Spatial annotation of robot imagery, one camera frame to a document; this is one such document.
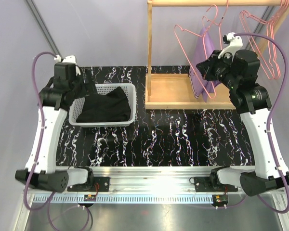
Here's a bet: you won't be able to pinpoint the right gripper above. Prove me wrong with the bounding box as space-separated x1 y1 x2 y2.
197 51 240 90

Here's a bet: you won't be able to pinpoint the purple garment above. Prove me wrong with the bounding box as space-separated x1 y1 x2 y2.
188 32 220 103

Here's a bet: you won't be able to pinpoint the pink hanger with purple garment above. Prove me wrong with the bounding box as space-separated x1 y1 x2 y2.
201 0 229 49

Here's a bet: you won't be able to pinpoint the pink wire hanger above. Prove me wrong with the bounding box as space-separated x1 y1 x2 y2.
173 4 219 103

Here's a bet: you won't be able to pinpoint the black trousers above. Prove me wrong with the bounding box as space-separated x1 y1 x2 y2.
67 80 131 123

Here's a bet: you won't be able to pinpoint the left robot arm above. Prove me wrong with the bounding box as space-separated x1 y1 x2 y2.
15 59 95 193

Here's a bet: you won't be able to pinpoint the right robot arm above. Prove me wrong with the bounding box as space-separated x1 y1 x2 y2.
197 50 289 196

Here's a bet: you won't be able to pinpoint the wooden clothes rack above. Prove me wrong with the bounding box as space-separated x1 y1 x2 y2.
145 0 289 109

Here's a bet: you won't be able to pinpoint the white plastic basket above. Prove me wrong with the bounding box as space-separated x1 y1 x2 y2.
68 83 137 128

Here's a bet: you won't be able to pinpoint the black marbled mat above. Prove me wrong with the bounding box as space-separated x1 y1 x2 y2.
56 66 254 167

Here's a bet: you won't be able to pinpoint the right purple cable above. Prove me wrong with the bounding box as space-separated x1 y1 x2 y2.
235 32 289 214

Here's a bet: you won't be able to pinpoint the purple cable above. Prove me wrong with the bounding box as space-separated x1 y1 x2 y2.
235 32 289 214
23 51 60 211

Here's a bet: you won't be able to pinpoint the empty pink wire hangers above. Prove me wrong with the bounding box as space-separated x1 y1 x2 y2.
239 0 289 79

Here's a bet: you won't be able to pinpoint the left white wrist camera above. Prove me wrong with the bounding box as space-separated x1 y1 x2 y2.
54 55 81 76

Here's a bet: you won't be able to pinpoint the aluminium rail base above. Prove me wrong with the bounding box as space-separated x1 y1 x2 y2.
23 166 285 204

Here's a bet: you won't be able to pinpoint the aluminium corner post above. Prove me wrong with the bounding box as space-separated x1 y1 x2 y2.
24 0 61 55

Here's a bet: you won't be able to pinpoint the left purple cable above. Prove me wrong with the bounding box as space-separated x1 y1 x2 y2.
23 51 60 211

